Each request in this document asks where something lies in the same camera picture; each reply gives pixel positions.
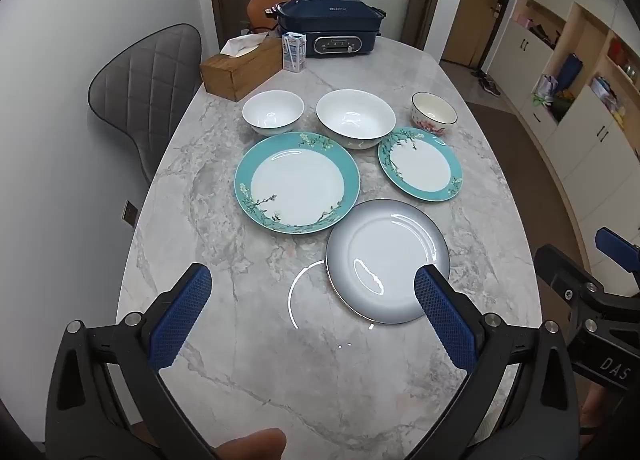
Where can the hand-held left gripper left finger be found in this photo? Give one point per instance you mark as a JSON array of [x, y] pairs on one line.
[[180, 312]]

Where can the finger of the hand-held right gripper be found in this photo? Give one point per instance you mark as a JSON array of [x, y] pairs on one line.
[[617, 247], [562, 275]]

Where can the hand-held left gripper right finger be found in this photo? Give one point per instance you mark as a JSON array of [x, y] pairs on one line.
[[442, 312]]

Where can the grey gradient plate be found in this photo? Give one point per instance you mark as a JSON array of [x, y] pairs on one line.
[[385, 260]]

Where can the small teal floral plate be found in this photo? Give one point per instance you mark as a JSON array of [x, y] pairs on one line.
[[420, 165]]

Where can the large teal floral plate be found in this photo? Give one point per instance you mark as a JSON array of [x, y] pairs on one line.
[[297, 185]]

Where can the dark-rimmed floral bowl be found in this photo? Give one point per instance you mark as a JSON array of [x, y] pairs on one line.
[[434, 110]]

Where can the large white bowl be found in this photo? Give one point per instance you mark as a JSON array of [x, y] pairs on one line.
[[355, 115]]

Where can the small white bowl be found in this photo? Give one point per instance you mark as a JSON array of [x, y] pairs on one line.
[[272, 110]]

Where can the person's right hand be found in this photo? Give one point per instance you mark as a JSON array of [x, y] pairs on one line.
[[595, 407]]

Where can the person's left hand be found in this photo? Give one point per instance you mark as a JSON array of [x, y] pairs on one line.
[[252, 446]]

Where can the white shopping bag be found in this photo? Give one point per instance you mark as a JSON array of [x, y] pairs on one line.
[[545, 87]]

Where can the blue bag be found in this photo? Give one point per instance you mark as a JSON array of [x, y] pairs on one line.
[[569, 72]]

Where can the dark shoe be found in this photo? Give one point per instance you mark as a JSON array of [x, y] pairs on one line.
[[479, 76], [490, 87]]

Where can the grey quilted chair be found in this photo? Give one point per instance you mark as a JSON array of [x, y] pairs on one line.
[[145, 85]]

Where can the wooden tissue box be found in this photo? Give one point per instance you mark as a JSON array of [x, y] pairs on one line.
[[235, 72]]

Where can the white tissue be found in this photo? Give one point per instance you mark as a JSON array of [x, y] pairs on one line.
[[242, 44]]

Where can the white milk carton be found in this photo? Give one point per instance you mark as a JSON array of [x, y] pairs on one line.
[[295, 54]]

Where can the wooden entrance door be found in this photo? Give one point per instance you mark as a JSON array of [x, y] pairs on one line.
[[475, 0]]

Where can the orange chair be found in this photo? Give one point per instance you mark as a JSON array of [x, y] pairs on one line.
[[260, 10]]

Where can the dark blue electric cooker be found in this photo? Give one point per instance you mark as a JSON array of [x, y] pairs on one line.
[[330, 20]]

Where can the white wall cabinet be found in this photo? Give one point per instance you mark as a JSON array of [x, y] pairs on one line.
[[595, 140]]

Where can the wall socket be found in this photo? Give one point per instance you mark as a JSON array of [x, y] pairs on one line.
[[130, 214]]

